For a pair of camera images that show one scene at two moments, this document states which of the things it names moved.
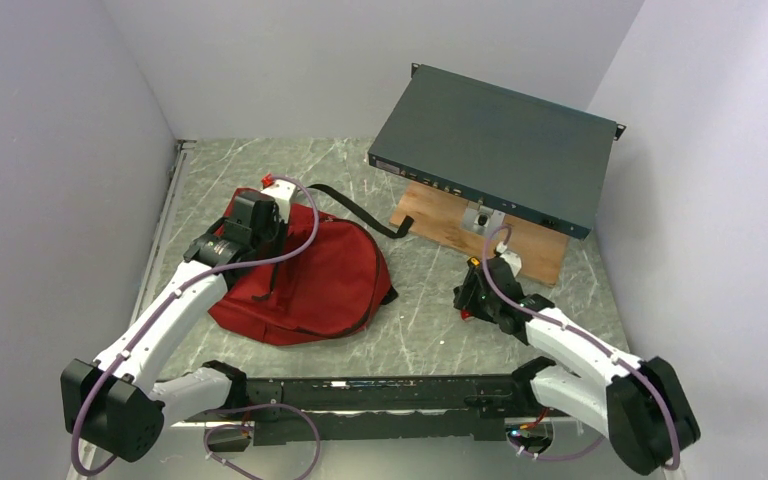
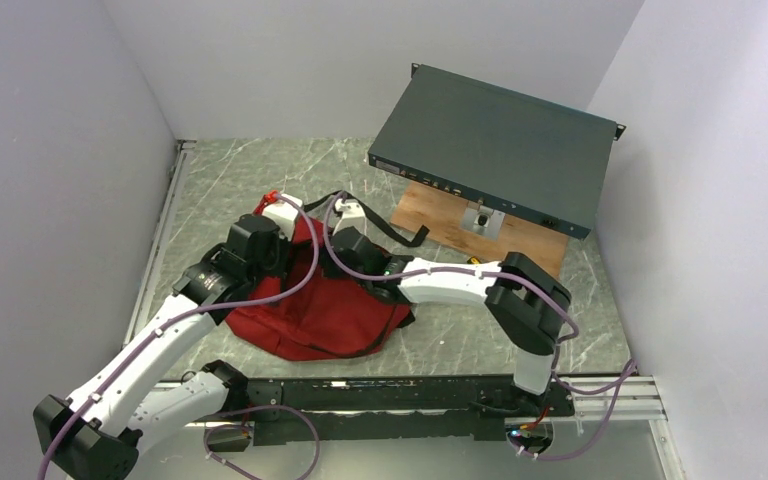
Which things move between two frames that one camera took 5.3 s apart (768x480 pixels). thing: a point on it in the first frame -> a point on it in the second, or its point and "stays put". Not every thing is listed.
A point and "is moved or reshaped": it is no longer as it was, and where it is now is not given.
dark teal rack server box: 498,148 stays put
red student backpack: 332,289 is moved or reshaped
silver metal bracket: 482,219 stays put
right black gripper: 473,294 -> 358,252
